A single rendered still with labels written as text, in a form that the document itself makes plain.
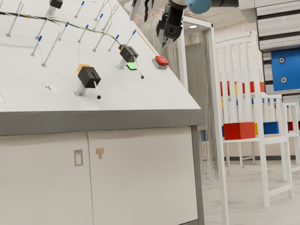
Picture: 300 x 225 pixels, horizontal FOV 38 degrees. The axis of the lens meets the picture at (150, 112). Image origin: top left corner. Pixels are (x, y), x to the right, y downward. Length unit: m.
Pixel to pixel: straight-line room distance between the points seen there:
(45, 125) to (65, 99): 0.14
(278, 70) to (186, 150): 0.94
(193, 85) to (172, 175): 1.16
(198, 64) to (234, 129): 2.02
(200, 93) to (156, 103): 1.11
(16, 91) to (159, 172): 0.66
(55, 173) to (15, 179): 0.14
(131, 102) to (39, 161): 0.44
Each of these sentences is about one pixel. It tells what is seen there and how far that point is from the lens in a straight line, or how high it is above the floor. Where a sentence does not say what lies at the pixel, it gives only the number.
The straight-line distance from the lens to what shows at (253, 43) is 4.45.
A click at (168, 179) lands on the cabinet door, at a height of 0.59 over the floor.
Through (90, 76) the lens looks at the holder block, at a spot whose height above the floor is 0.98.
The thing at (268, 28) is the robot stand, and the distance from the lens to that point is 0.97.
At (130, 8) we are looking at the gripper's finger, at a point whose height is 1.26.
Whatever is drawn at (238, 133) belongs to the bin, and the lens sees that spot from 4.76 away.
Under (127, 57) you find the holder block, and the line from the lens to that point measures 1.75.
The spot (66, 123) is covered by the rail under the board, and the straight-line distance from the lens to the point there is 1.42.
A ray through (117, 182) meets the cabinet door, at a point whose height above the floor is 0.61.
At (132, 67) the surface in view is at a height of 1.06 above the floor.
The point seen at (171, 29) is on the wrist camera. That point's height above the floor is 1.13.
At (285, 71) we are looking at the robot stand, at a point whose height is 0.89.
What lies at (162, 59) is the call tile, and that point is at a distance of 1.99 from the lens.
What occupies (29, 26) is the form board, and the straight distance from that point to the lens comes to 1.75.
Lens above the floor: 0.77
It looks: 3 degrees up
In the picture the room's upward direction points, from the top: 4 degrees counter-clockwise
